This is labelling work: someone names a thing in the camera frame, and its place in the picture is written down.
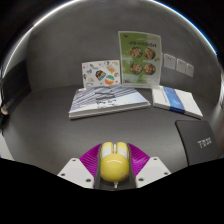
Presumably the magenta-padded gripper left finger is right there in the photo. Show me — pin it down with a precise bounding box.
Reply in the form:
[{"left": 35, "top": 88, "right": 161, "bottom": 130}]
[{"left": 57, "top": 143, "right": 103, "bottom": 190}]

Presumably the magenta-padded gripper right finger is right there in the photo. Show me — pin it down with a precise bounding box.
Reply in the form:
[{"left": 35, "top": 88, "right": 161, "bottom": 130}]
[{"left": 127, "top": 143, "right": 172, "bottom": 189}]

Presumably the yellow computer mouse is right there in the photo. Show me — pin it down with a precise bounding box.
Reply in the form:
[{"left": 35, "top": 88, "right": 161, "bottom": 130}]
[{"left": 98, "top": 141, "right": 131, "bottom": 190}]

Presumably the black mouse pad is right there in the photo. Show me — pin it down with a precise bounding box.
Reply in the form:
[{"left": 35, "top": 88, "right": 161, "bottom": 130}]
[{"left": 175, "top": 119, "right": 219, "bottom": 167}]

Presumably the white and blue book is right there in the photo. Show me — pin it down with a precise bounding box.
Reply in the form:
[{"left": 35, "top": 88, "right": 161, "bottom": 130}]
[{"left": 151, "top": 85, "right": 204, "bottom": 120}]

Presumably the grey striped book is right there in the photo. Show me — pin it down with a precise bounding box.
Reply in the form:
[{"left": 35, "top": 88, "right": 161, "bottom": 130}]
[{"left": 68, "top": 83, "right": 152, "bottom": 120}]

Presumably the white sticker card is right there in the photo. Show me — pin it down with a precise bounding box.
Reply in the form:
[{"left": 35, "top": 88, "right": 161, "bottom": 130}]
[{"left": 81, "top": 59, "right": 122, "bottom": 90}]

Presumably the black chair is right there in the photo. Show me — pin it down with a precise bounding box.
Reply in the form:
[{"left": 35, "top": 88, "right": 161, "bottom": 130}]
[{"left": 0, "top": 64, "right": 32, "bottom": 129}]

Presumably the green food menu sign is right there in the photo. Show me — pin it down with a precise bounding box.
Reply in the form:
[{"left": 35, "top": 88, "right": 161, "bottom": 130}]
[{"left": 117, "top": 30, "right": 163, "bottom": 89}]

